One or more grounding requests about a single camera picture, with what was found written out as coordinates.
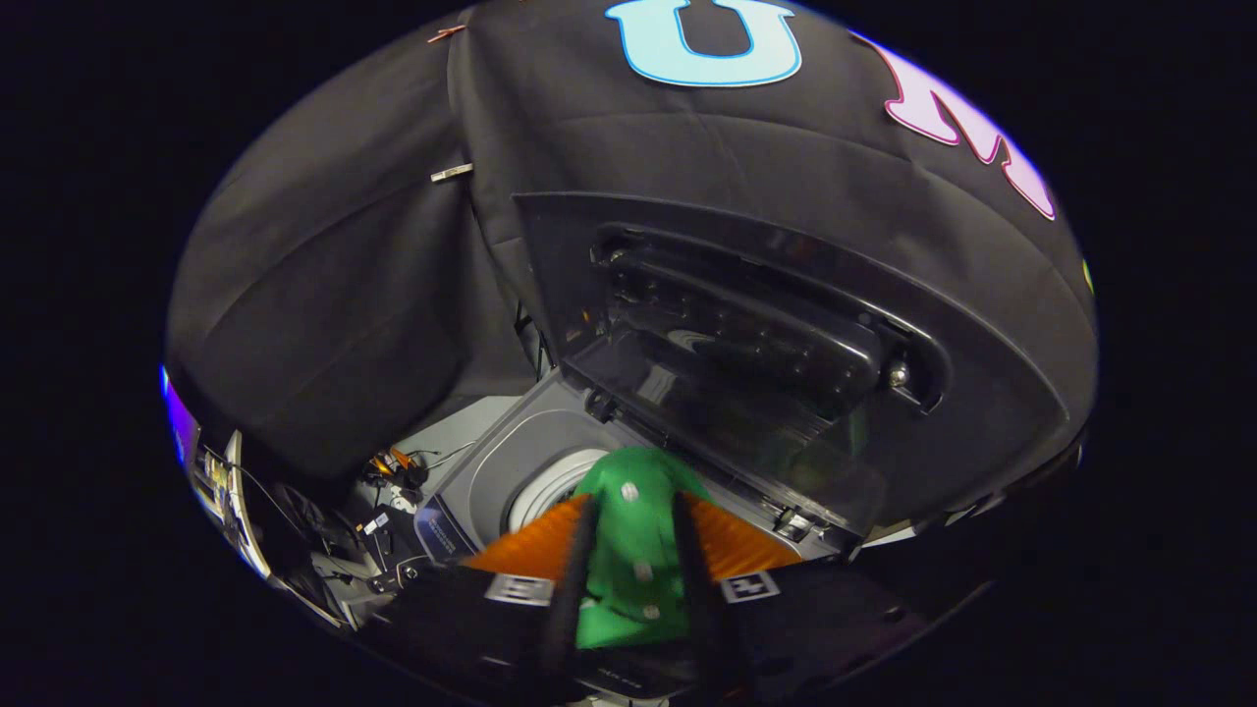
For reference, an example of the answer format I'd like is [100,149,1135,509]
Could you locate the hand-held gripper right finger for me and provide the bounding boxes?
[676,493,936,704]

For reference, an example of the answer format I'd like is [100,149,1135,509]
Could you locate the grey washing machine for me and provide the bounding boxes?
[414,371,919,706]

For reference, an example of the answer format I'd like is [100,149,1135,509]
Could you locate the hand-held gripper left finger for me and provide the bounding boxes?
[373,494,598,704]

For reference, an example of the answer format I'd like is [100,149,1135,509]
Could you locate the green button shirt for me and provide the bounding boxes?
[574,447,713,649]

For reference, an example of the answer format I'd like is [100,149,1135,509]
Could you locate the dark washing machine lid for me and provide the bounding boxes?
[511,191,1073,539]

